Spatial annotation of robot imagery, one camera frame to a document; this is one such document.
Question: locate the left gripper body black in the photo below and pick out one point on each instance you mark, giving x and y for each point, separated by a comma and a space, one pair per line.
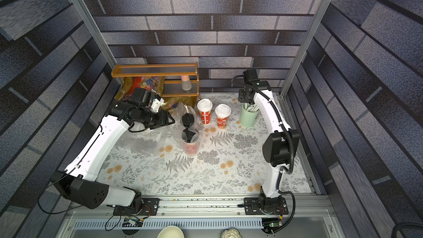
156, 119

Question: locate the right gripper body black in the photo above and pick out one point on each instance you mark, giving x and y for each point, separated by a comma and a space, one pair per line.
246, 96

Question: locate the clear plastic carrier bag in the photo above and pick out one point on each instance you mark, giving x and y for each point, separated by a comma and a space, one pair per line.
177, 128

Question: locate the red cup black lid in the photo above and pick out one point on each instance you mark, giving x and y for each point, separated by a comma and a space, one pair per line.
188, 120
190, 141

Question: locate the red cup white lid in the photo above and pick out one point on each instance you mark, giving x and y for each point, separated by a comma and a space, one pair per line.
223, 112
204, 107

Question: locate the red cup black lid front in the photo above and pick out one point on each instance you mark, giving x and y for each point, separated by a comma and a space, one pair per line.
190, 141

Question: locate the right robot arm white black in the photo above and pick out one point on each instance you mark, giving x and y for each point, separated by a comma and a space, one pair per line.
279, 149

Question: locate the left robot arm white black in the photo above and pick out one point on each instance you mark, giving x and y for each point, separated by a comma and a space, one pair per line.
78, 182

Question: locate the white wrapped straws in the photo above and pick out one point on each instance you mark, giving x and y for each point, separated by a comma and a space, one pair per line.
252, 108

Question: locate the gold snack bag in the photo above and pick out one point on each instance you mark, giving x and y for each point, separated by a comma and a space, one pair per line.
171, 103

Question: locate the red snack bag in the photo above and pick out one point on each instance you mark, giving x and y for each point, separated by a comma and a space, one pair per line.
150, 83

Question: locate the green straw holder cup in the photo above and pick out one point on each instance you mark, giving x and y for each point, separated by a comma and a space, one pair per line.
247, 119

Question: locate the orange two-tier shelf rack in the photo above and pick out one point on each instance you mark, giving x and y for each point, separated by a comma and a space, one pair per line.
171, 72

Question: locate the small pink white bottle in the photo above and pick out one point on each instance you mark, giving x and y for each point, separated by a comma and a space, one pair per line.
186, 83

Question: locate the white bowl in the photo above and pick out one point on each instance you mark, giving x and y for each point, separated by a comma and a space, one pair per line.
171, 232

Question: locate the patterned round object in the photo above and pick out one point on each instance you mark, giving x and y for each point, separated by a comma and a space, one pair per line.
231, 233

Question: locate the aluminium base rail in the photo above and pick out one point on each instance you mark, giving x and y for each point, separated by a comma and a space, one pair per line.
203, 212

